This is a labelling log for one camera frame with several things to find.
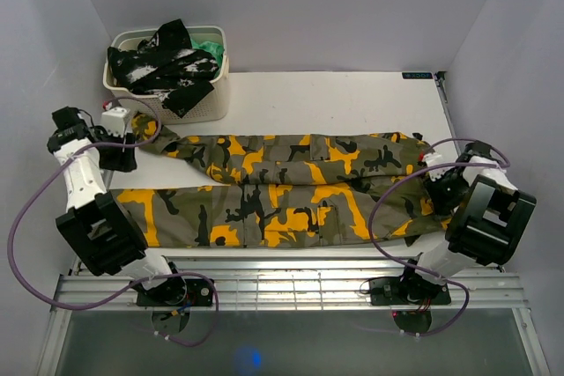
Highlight aluminium table edge rail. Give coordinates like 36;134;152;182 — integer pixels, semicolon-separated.
434;70;456;136

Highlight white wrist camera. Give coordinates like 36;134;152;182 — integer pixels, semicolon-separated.
100;107;132;138
422;151;449;182

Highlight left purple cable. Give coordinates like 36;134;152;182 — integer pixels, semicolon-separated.
6;96;219;347

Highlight aluminium front rail frame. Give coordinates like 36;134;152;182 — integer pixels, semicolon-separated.
50;255;530;313

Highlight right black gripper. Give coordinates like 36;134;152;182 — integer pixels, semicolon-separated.
422;169;470;215

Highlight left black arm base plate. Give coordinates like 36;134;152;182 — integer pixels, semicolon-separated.
135;277;212;308

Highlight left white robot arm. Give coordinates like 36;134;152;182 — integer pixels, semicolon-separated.
47;106;188;306

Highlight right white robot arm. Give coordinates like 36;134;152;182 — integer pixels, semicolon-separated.
397;140;537;304

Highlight white perforated laundry basket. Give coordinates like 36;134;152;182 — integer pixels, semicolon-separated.
102;25;229;124

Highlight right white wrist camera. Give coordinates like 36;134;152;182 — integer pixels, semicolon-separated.
422;151;449;182

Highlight yellow camouflage trousers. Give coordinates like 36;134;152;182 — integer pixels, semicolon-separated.
114;114;451;248

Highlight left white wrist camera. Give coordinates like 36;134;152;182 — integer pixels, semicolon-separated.
100;107;132;138

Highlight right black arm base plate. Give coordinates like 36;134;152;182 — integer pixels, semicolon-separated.
367;276;451;306

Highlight blue table label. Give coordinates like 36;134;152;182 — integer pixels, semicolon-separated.
402;72;434;80

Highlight green cloth in basket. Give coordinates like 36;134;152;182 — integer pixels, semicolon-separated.
190;38;225;69

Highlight black white patterned trousers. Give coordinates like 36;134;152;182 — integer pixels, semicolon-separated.
108;19;220;118

